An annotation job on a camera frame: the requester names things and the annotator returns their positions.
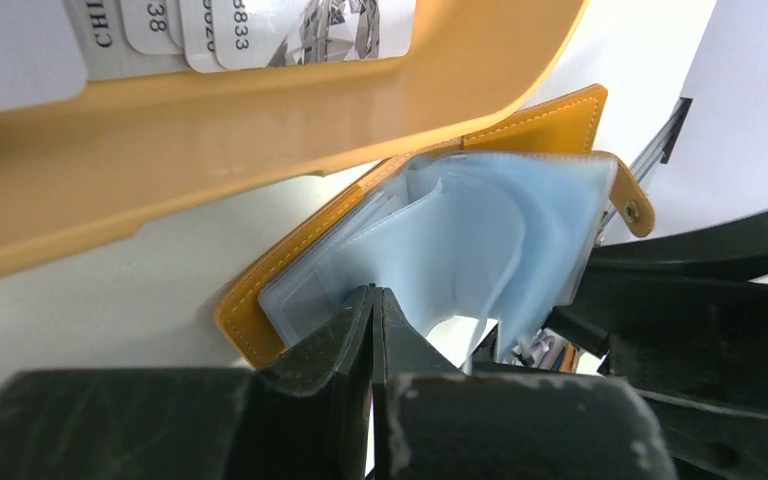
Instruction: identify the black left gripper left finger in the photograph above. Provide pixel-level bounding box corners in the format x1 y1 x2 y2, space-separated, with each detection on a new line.
0 286 375 479

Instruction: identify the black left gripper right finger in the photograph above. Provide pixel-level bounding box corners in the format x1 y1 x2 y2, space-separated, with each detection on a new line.
373 287 676 479

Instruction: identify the orange leather card holder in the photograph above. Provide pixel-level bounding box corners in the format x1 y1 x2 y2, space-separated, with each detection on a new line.
215 84 655 368

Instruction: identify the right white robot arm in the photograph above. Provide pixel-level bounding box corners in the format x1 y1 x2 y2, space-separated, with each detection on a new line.
546 211 768 479

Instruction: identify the tan oval tray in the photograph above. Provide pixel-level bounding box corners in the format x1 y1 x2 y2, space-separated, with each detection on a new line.
0 1 587 277

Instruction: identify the aluminium side rail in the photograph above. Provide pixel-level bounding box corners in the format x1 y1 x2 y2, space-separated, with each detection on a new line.
600 97 693 237

